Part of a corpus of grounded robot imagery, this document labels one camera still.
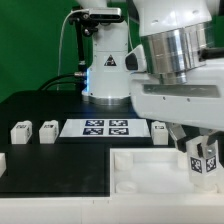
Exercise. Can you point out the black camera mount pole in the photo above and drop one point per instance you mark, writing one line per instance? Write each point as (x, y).
(84, 27)

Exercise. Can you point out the grey camera on mount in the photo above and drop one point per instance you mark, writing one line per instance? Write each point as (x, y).
(105, 14)

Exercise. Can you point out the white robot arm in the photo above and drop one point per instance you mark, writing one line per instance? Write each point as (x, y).
(174, 75)

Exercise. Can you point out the white sheet with markers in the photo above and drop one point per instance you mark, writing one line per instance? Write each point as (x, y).
(105, 128)

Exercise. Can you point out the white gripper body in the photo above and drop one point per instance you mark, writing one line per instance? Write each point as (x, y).
(199, 102)

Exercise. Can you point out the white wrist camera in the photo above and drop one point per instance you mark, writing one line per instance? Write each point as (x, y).
(136, 60)

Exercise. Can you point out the white square tabletop part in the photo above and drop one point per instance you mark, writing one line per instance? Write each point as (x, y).
(152, 171)

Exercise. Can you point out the white front fence wall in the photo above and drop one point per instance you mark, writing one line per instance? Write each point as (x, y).
(146, 211)

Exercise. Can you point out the white left obstacle block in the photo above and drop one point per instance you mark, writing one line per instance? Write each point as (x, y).
(2, 164)

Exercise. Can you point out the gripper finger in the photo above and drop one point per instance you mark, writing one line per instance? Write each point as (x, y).
(207, 141)
(178, 135)

